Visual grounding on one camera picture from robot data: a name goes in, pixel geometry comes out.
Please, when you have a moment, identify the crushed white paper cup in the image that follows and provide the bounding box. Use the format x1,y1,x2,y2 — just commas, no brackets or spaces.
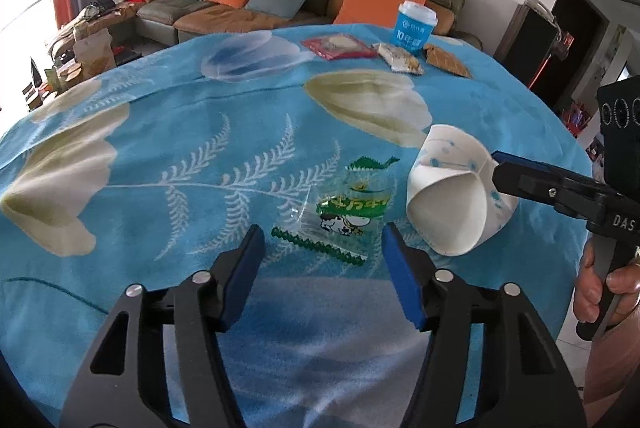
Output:
406,125,518,257

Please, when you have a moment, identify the clear green candy wrapper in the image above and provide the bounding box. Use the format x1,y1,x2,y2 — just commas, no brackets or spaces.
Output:
271,156,399,267

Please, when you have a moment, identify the right forearm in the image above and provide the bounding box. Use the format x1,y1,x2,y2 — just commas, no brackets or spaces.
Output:
584,297,639,427

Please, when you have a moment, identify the right hand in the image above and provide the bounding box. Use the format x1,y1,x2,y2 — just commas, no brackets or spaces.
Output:
573,240,640,326

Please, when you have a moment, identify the blue floral tablecloth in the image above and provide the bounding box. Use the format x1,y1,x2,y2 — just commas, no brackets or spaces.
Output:
1,26,591,427

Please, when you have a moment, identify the beige biscuit packet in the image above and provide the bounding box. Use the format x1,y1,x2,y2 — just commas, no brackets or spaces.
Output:
373,43,424,75

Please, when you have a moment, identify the brown snack wrapper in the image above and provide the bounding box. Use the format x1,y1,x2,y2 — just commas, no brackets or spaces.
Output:
423,44,472,78

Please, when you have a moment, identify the red snack packet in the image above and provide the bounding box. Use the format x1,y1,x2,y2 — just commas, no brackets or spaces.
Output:
302,34,378,61

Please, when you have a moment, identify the blue white drink cup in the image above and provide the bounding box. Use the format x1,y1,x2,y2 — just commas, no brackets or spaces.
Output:
390,0,438,54

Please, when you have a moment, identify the cluttered coffee table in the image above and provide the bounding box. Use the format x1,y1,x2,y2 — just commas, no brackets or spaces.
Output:
22,29,142,112

